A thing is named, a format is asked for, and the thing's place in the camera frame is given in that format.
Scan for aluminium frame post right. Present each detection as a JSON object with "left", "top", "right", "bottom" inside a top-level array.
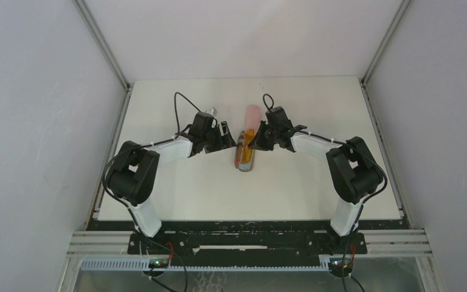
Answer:
[{"left": 360, "top": 0, "right": 413, "bottom": 87}]

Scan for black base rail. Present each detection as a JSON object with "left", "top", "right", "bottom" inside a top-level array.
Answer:
[{"left": 86, "top": 219, "right": 367, "bottom": 268}]

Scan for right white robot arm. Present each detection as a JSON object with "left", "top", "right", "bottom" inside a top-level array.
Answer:
[{"left": 248, "top": 106, "right": 388, "bottom": 237}]

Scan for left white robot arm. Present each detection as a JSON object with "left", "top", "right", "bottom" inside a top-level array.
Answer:
[{"left": 101, "top": 111, "right": 236, "bottom": 238}]

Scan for pink glasses case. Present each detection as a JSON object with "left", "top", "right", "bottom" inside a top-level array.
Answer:
[{"left": 245, "top": 104, "right": 261, "bottom": 132}]

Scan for orange translucent sunglasses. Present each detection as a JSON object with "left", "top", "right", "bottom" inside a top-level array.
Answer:
[{"left": 240, "top": 130, "right": 255, "bottom": 164}]

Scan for aluminium frame post left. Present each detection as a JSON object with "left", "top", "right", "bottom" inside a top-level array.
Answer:
[{"left": 72, "top": 0, "right": 131, "bottom": 91}]

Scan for brown glasses case red stripe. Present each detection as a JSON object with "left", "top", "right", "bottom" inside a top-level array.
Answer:
[{"left": 234, "top": 129, "right": 255, "bottom": 172}]

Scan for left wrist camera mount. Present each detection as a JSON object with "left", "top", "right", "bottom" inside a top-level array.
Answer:
[{"left": 205, "top": 107, "right": 218, "bottom": 116}]

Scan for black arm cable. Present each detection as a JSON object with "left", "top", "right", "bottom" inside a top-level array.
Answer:
[
  {"left": 261, "top": 93, "right": 389, "bottom": 243},
  {"left": 102, "top": 91, "right": 218, "bottom": 210}
]

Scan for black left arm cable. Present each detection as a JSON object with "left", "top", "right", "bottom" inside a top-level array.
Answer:
[{"left": 102, "top": 91, "right": 218, "bottom": 210}]

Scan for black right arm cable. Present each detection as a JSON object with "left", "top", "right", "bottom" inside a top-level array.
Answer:
[{"left": 261, "top": 93, "right": 389, "bottom": 243}]

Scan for aluminium frame post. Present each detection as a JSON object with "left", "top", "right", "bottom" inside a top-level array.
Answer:
[
  {"left": 72, "top": 0, "right": 131, "bottom": 91},
  {"left": 360, "top": 0, "right": 413, "bottom": 87}
]

